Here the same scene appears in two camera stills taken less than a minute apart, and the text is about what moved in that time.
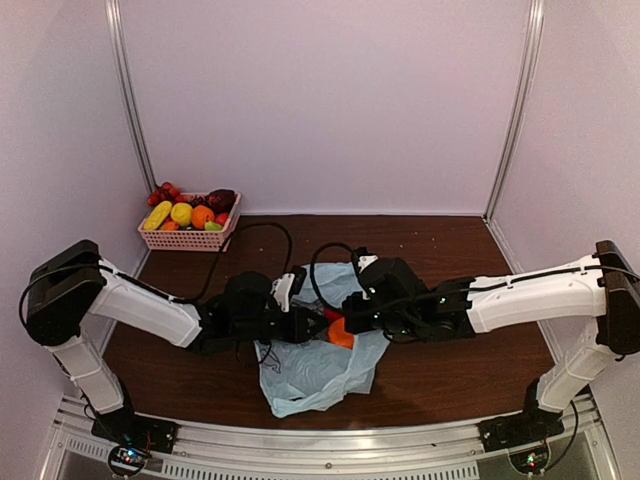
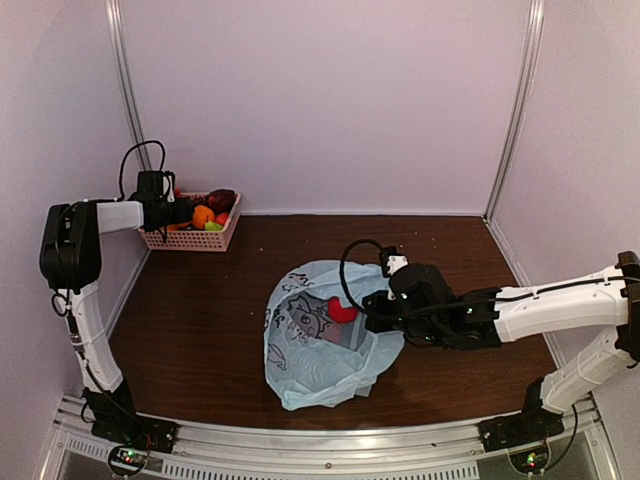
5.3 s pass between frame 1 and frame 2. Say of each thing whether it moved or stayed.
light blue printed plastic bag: moved
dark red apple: stayed
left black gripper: moved
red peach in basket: stayed
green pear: stayed
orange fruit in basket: stayed
